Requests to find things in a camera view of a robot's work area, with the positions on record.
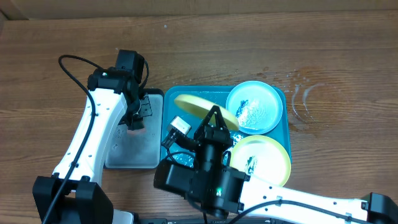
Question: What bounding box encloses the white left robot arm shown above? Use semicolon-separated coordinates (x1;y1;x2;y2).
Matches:
32;66;145;223

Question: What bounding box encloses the black tray with soapy water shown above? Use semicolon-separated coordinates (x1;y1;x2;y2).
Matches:
104;88;164;169

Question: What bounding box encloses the yellow plate with blue stain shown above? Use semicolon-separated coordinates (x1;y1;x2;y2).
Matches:
174;94;239;131

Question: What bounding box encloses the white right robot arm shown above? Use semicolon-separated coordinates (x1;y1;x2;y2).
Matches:
154;105;397;223

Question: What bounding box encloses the pink and green sponge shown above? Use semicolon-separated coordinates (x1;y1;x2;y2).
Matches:
127;121;146;135

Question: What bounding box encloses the teal plastic tray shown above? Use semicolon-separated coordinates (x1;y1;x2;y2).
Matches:
161;82;291;167

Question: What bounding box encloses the light blue plate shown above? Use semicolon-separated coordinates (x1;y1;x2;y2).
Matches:
226;81;284;135

